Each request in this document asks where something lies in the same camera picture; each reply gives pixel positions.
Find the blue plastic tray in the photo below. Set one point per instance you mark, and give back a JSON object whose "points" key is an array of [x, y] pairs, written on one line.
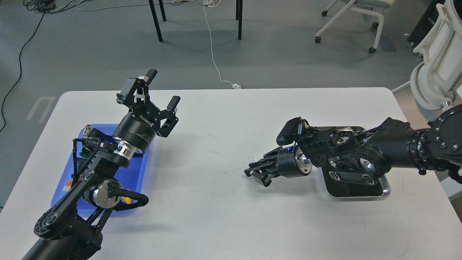
{"points": [[106, 166]]}

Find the green button black switch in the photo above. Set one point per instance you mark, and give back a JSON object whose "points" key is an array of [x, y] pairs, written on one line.
{"points": [[85, 153]]}

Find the silver metal connector plug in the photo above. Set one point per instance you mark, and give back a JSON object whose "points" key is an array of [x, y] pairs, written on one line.
{"points": [[86, 131]]}

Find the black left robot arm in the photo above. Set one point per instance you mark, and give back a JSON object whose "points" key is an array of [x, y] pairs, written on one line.
{"points": [[72, 228]]}

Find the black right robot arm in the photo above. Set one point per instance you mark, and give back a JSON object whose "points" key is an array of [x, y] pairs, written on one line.
{"points": [[435, 148]]}

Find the yellow push button switch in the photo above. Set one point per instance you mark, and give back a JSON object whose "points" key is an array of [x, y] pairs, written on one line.
{"points": [[126, 200]]}

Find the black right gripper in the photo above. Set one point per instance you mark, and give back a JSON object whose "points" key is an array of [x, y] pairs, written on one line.
{"points": [[289, 162]]}

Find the white office chair right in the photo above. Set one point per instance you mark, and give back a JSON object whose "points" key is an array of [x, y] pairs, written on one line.
{"points": [[433, 82]]}

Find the black table legs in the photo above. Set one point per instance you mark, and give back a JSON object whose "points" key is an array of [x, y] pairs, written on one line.
{"points": [[156, 19]]}

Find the green push button orange base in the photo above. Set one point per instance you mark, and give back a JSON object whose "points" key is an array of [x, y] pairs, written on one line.
{"points": [[68, 182]]}

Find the silver metal tray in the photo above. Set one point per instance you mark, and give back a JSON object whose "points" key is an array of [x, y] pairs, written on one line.
{"points": [[352, 165]]}

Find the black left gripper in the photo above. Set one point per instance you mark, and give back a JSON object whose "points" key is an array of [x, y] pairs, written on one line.
{"points": [[143, 120]]}

